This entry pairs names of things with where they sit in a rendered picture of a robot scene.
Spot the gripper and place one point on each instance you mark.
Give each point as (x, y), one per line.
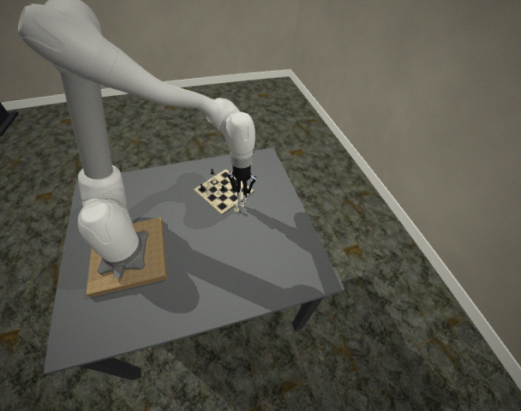
(242, 175)

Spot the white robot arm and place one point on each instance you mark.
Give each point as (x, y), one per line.
(68, 34)

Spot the black and cream chessboard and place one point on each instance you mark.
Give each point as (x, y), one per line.
(226, 199)

